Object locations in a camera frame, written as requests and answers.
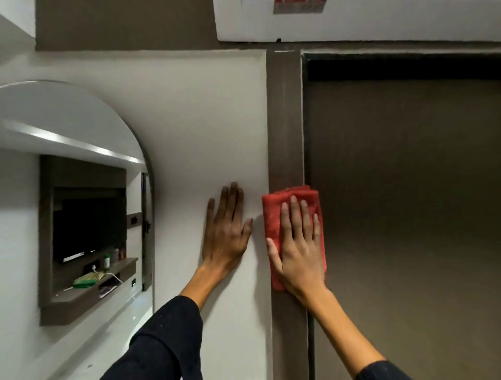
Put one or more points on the person's left hand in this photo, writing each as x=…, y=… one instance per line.
x=225, y=242

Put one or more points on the person's right hand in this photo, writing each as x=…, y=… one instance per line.
x=299, y=256

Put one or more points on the person's right thumb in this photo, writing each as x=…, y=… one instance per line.
x=274, y=254

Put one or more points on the person's left thumb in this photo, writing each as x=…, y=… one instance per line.
x=247, y=231

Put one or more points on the person's right middle finger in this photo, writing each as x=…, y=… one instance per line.
x=303, y=219

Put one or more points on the person's left little finger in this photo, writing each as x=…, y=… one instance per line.
x=211, y=213

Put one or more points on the person's left middle finger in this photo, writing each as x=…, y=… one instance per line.
x=233, y=201

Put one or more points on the red cleaning cloth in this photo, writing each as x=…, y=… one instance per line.
x=272, y=213

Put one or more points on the person's right forearm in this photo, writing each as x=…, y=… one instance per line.
x=344, y=340

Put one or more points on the person's left forearm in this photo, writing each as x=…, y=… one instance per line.
x=172, y=332

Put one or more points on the small brown bottle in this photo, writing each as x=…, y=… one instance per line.
x=122, y=253

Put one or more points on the brown wooden door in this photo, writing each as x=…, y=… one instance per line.
x=403, y=203

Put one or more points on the white bottle with green label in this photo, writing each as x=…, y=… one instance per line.
x=106, y=262

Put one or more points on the black television screen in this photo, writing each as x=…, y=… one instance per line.
x=88, y=229

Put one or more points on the white flat paper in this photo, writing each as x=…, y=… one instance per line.
x=110, y=289

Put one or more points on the green folded cloth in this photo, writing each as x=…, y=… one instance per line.
x=88, y=280

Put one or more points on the white strip light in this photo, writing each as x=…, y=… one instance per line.
x=70, y=143

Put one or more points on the brown wooden ceiling panel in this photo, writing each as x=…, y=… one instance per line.
x=125, y=23

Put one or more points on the dark wall switch plate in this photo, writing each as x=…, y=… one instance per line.
x=135, y=220

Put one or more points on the brown wooden wall unit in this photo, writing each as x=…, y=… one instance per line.
x=70, y=301

